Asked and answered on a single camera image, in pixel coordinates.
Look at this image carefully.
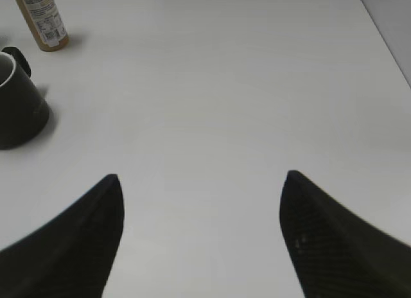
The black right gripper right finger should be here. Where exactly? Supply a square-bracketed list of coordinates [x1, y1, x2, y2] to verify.
[279, 170, 410, 297]

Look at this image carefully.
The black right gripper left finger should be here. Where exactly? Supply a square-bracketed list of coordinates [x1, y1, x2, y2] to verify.
[1, 174, 125, 297]

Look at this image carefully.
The black mug white interior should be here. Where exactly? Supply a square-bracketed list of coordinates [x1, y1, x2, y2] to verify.
[1, 47, 50, 150]

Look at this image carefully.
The orange juice bottle white cap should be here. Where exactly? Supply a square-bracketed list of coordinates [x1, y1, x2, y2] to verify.
[15, 0, 69, 52]

